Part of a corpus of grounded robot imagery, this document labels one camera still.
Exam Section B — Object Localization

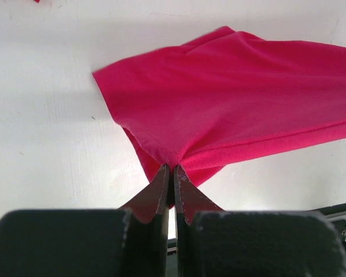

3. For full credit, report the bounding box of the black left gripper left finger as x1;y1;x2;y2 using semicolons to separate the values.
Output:
0;165;170;276

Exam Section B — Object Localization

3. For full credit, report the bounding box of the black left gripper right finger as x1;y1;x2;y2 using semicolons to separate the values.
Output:
173;166;346;276

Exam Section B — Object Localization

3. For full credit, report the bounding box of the crimson pink t shirt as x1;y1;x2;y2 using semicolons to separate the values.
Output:
92;27;346;185

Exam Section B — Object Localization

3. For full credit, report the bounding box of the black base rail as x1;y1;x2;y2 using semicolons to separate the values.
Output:
166;201;346;272

